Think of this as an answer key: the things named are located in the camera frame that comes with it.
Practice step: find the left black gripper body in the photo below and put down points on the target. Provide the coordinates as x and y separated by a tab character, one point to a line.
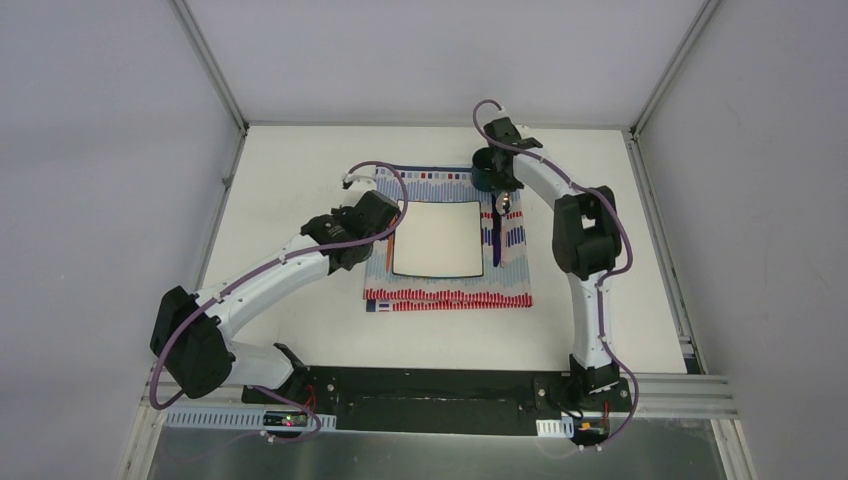
382	208

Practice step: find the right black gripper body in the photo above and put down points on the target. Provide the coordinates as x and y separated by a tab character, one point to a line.
509	184

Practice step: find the dark green mug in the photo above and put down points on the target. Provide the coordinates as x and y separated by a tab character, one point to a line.
483	172

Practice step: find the silver spoon pink handle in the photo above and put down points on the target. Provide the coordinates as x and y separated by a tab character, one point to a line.
502	207

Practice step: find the dark blue plastic knife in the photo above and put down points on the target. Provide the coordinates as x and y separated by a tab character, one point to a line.
496	239

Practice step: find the patterned cloth napkin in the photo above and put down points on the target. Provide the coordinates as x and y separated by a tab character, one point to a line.
507	287

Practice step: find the white square plate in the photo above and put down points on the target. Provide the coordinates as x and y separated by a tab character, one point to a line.
439	241

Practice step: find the orange plastic fork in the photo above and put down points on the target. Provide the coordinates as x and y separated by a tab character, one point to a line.
389	253

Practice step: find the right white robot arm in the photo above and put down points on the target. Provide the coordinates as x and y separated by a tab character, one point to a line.
586	241

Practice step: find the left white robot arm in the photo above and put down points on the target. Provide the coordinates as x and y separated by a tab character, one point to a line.
194	334

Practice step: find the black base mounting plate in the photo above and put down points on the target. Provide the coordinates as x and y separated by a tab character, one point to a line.
433	401

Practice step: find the left white cable duct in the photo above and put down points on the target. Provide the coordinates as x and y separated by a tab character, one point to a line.
230	418

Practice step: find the white cable duct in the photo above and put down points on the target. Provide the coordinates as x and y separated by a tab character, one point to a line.
230	418
555	428

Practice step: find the right white cable duct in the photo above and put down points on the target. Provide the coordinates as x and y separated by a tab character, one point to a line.
555	428

